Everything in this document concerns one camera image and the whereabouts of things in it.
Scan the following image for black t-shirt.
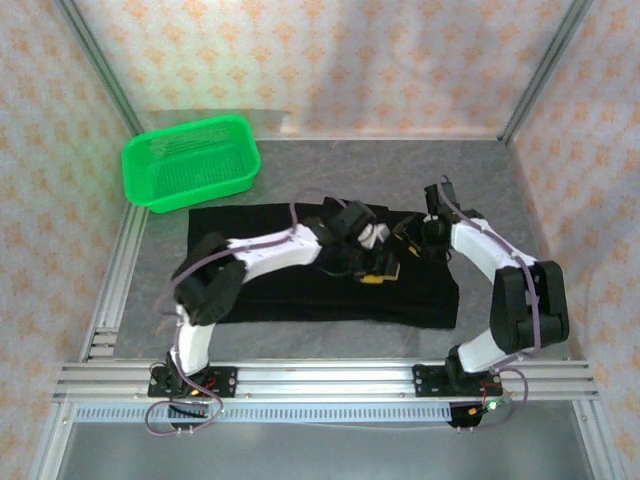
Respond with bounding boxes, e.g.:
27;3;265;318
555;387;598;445
187;202;461;330

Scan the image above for green plastic basket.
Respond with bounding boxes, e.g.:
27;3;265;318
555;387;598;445
122;114;263;215

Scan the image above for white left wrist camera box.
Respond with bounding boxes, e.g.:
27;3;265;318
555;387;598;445
357;222;392;251

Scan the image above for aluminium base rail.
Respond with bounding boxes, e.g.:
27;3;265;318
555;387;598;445
54;360;599;401

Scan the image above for grey slotted cable duct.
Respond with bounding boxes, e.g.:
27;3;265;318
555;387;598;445
72;403;454;424

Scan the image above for small controller board with wires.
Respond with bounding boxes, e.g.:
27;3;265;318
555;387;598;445
167;384;224;432
447;392;516;432

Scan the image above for aluminium frame post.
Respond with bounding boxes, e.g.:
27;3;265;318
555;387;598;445
499;0;596;146
53;0;147;136

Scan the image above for aluminium lower frame rail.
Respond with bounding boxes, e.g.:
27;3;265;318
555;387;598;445
27;402;76;480
572;399;619;480

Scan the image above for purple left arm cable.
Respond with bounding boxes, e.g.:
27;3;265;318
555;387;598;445
143;188;362;437

